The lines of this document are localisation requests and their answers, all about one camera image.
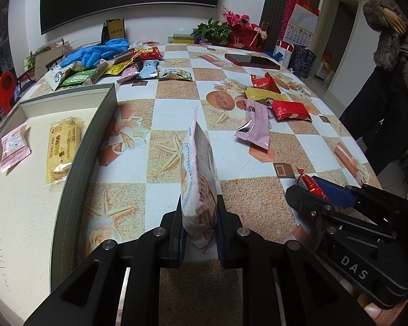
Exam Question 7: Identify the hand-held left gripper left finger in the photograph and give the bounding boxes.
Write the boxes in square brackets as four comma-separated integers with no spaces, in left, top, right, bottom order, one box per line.
[24,193,188,326]

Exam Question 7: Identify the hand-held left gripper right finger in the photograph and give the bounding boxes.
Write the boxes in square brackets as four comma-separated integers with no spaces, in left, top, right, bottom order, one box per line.
[216,194,375,326]

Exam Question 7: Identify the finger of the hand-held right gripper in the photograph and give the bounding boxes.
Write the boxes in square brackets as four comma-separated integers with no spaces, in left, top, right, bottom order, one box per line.
[286,185,338,226]
[311,176,363,211]

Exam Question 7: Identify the small red gold-streaked candy packet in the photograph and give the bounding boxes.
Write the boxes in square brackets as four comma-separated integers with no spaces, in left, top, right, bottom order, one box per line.
[296,167,330,200]

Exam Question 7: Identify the white pink-edged snack packet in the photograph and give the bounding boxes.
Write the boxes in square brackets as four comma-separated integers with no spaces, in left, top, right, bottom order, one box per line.
[180,107,222,253]
[0,122,32,174]

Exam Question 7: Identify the long plain red snack packet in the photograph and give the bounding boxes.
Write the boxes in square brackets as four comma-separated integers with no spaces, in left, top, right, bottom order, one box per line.
[270,100,313,123]

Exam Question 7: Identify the mustard yellow snack packet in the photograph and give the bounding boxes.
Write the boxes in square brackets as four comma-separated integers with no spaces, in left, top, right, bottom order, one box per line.
[245,87,289,104]

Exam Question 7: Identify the red jagged-edge snack packet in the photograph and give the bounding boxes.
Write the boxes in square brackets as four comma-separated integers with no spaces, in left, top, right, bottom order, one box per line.
[251,73,281,94]

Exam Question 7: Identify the yellow cake packet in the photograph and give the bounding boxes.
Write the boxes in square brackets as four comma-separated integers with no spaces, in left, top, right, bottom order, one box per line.
[46,117,84,190]

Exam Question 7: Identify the grey shallow box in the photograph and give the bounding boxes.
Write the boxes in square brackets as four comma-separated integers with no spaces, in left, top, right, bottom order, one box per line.
[0,83,118,313]

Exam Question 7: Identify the person's right hand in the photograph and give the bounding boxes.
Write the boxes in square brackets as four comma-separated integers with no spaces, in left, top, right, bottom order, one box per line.
[355,290,408,326]

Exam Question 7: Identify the red and white bag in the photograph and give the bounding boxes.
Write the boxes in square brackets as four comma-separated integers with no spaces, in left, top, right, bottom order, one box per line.
[318,52,335,82]

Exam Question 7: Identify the dark blue patterned bag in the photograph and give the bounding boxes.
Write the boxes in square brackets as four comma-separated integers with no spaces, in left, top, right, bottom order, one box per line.
[289,46,317,79]

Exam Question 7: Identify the white paper bag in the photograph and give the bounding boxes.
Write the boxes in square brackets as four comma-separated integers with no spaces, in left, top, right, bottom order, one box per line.
[274,40,295,69]

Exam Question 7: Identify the colourful patterned snack packet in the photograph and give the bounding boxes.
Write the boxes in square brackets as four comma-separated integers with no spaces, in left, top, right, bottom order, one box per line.
[158,69,194,82]

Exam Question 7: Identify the red gift box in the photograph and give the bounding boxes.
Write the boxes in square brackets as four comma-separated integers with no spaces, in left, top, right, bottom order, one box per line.
[228,27,267,49]

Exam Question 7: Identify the light blue snack packet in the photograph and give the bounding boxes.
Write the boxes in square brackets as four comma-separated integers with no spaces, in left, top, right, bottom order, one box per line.
[138,59,160,79]

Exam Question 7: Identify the small pink snack packet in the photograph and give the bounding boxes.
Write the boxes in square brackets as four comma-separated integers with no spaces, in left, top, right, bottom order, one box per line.
[117,64,141,84]

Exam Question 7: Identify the bright yellow snack packet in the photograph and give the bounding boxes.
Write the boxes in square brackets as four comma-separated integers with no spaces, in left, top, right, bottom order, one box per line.
[104,59,135,75]

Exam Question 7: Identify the brown clear snack packet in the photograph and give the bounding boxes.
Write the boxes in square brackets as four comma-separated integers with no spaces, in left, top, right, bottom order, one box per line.
[85,61,110,85]

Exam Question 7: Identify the red gold-print snack packet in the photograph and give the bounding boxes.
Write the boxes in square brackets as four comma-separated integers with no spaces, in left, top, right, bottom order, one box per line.
[132,47,164,62]

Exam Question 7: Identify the pink artificial flowers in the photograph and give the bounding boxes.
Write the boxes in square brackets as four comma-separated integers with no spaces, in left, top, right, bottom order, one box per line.
[221,5,269,39]

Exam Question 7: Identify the green potted plant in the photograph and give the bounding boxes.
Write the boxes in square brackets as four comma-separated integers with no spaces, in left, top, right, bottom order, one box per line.
[190,18,232,46]

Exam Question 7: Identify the green snack packet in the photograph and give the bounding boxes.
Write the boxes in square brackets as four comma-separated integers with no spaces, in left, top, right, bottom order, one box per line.
[59,68,100,87]

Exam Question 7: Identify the green yellow tin box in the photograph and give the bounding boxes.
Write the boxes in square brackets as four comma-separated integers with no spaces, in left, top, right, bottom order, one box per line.
[173,34,200,45]

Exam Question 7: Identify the white cow-print snack packet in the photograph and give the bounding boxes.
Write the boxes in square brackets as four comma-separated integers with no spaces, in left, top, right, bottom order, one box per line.
[44,64,73,91]

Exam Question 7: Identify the blue rubber gloves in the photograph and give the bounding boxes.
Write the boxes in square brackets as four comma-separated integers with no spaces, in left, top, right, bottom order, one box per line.
[59,39,130,70]

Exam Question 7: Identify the black and yellow bag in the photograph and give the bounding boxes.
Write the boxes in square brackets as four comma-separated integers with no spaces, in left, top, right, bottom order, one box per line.
[102,18,127,46]

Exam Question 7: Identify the beige folding chair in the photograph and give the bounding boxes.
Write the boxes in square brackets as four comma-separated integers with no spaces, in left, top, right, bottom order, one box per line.
[34,42,75,79]

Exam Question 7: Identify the red plastic stool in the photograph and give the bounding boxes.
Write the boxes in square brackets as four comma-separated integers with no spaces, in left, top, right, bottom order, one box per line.
[0,71,17,123]

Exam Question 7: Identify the wall calendar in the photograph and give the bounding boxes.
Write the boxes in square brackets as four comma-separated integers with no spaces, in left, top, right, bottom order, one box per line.
[282,2,319,46]

